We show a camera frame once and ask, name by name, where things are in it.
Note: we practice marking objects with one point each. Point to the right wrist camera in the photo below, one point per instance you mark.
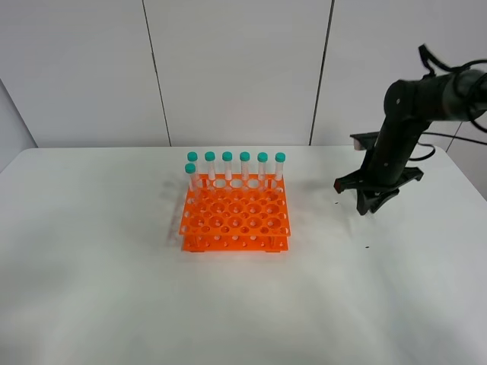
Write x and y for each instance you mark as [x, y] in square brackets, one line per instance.
[364, 141]

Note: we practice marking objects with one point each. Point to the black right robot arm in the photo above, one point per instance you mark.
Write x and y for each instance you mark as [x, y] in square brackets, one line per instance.
[410, 108]

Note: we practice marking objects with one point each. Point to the test tube second row left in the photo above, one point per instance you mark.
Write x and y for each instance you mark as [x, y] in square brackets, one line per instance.
[191, 172]

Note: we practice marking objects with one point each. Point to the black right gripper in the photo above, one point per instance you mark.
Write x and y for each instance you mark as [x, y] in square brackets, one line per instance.
[386, 171]

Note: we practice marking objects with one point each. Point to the orange test tube rack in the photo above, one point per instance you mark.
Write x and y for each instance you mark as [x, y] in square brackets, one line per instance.
[236, 215]

